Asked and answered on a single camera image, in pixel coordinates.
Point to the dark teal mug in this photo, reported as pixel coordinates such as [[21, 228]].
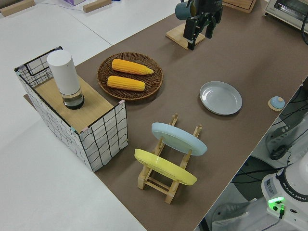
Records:
[[183, 10]]

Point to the white toaster oven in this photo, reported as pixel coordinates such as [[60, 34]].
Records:
[[286, 9]]

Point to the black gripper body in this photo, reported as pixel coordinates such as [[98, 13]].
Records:
[[208, 6]]

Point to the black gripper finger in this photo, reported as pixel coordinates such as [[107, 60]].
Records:
[[209, 30], [191, 31]]

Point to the gray plate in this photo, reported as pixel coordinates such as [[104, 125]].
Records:
[[220, 98]]

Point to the yellow plate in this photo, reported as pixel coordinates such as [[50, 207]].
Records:
[[166, 168]]

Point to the brown wicker basket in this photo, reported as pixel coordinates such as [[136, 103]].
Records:
[[130, 95]]

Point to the wooden mug rack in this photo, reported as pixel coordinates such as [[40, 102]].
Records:
[[176, 33]]

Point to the light wooden block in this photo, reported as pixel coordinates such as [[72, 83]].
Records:
[[14, 8], [95, 6]]

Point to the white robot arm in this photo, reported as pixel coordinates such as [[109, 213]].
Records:
[[300, 221]]

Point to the white cylinder with glass base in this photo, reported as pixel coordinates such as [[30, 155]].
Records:
[[63, 72]]

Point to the purple box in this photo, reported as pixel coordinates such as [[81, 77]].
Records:
[[73, 2]]

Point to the wooden bread box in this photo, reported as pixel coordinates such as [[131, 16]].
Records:
[[240, 4]]

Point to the yellow corn cob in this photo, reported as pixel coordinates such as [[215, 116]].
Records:
[[130, 66], [125, 83]]

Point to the brown table mat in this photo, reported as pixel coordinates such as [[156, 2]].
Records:
[[228, 144]]

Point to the light blue plate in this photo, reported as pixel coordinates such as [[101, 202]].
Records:
[[178, 139]]

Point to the wooden plate rack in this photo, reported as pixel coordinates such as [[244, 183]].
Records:
[[170, 195]]

